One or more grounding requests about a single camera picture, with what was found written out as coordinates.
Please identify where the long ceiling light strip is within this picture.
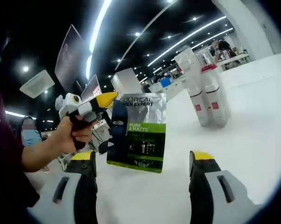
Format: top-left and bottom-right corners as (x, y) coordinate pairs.
(88, 0), (113, 53)

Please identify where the dark hanging banner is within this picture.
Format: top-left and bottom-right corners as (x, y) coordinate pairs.
(54, 24), (85, 94)

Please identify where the ceiling air conditioner unit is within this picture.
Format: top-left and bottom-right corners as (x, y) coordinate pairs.
(19, 69), (56, 99)

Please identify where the red-collared white skincare bottle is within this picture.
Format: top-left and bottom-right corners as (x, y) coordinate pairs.
(196, 50), (232, 128)

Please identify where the white square pillar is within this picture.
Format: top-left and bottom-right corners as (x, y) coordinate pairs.
(111, 67), (144, 100)
(211, 0), (281, 56)

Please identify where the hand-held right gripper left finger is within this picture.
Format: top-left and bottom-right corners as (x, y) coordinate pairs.
(39, 150), (98, 224)

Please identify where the white skincare tube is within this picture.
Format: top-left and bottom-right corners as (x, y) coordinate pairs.
(174, 46), (203, 94)

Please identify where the green black skincare sachet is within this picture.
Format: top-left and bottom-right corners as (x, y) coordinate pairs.
(106, 92), (167, 174)

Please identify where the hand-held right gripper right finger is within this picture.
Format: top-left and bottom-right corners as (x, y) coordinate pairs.
(189, 150), (264, 224)

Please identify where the person's left hand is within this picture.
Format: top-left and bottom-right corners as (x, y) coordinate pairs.
(57, 114), (94, 154)

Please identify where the large display screen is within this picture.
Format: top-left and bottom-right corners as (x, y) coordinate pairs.
(81, 74), (102, 101)

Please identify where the person's maroon shirt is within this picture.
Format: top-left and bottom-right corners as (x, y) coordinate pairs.
(0, 77), (41, 208)

